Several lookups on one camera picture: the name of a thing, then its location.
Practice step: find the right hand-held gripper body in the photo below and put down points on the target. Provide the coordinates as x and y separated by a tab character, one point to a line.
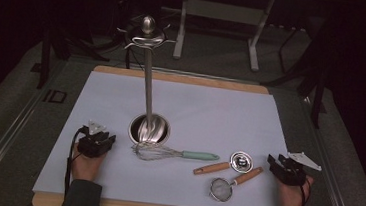
291	174

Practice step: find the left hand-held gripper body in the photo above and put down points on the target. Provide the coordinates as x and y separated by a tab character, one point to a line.
90	147

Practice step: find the steel utensil rack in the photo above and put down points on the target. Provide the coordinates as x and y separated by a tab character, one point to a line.
148	90

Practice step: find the person's left hand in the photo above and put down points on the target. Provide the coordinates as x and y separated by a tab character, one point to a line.
85	168

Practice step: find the dark angled stand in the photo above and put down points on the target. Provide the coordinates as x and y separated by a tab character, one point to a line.
319	95

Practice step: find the white paper sheet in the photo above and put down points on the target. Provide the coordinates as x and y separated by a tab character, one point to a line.
203	118

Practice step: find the grey metal stand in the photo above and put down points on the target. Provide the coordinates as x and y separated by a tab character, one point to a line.
224	12

